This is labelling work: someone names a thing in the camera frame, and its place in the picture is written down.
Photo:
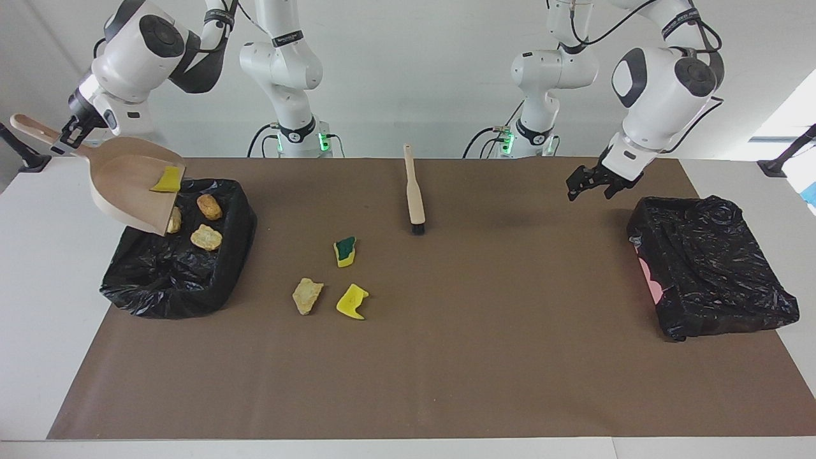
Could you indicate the yellow notched sponge piece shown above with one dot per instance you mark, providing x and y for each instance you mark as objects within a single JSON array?
[{"x": 350, "y": 303}]

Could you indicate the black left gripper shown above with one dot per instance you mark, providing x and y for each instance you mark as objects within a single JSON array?
[{"x": 613, "y": 176}]

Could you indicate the blue object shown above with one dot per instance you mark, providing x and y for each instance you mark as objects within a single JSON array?
[{"x": 812, "y": 193}]

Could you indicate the beige brush with black bristles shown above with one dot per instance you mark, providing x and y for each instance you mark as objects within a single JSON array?
[{"x": 414, "y": 197}]

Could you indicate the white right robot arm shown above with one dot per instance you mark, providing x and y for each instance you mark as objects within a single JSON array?
[{"x": 137, "y": 70}]

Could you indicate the black camera stand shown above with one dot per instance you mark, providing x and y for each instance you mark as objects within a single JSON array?
[
  {"x": 773, "y": 167},
  {"x": 35, "y": 164}
]

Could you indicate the brown paper table mat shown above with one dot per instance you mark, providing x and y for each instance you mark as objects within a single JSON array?
[{"x": 408, "y": 382}]

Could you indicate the green and yellow sponge piece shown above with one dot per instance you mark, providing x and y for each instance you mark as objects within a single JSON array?
[{"x": 345, "y": 250}]

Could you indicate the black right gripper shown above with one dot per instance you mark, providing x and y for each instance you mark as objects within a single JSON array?
[{"x": 83, "y": 111}]

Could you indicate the orange-brown sponge chunk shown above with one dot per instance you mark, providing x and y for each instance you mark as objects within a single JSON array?
[{"x": 209, "y": 207}]

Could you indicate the beige sponge chunk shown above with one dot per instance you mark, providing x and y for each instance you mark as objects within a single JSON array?
[
  {"x": 307, "y": 295},
  {"x": 206, "y": 237},
  {"x": 174, "y": 220}
]

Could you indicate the beige plastic dustpan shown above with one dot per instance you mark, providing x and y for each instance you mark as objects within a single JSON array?
[{"x": 127, "y": 185}]

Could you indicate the black bag-lined pink bin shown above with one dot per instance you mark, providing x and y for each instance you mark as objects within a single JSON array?
[{"x": 707, "y": 268}]

